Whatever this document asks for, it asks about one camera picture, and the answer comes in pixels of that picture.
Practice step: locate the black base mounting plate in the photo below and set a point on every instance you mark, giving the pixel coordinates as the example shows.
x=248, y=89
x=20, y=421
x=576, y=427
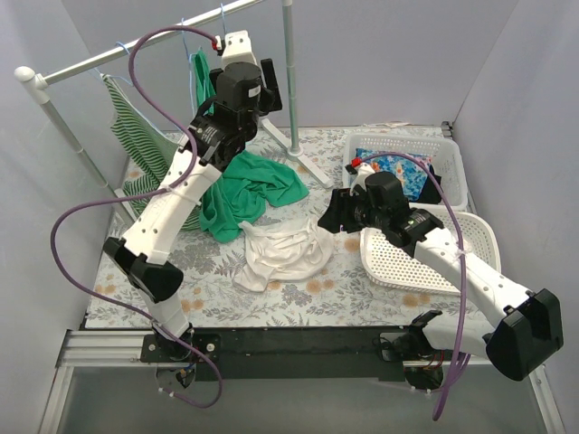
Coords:
x=310, y=352

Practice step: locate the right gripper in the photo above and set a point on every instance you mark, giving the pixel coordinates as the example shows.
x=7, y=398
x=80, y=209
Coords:
x=341, y=209

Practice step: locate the blue floral garment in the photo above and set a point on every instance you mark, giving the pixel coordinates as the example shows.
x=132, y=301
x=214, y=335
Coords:
x=410, y=175

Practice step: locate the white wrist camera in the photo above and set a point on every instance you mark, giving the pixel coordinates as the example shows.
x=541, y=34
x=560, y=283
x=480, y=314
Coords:
x=360, y=171
x=235, y=47

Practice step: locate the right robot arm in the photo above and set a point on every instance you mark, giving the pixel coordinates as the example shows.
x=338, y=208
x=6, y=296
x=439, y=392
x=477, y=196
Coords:
x=524, y=328

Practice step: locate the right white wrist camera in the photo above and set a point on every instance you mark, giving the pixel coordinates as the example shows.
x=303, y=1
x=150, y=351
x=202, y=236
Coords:
x=360, y=171

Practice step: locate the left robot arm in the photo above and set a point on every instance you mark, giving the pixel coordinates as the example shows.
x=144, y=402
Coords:
x=142, y=251

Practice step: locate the white clothes rack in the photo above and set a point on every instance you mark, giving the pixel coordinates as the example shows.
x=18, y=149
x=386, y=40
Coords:
x=36, y=86

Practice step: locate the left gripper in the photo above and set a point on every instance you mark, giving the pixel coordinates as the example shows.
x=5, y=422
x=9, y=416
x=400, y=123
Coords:
x=270, y=84

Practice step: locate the floral patterned table mat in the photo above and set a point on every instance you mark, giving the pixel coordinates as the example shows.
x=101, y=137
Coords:
x=341, y=294

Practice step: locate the green striped tank top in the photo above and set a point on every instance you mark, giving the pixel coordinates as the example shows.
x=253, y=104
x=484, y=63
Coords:
x=150, y=150

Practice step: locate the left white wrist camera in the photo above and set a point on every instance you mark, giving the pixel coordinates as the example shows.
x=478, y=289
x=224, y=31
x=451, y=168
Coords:
x=235, y=47

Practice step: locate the white tank top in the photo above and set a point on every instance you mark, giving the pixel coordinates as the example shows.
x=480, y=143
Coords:
x=293, y=250

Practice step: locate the black garment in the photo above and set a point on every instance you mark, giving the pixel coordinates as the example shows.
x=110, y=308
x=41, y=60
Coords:
x=429, y=193

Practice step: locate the green t-shirt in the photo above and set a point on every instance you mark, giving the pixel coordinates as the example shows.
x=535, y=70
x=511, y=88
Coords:
x=248, y=182

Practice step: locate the white laundry basket upright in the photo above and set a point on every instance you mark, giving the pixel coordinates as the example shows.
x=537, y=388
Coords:
x=445, y=153

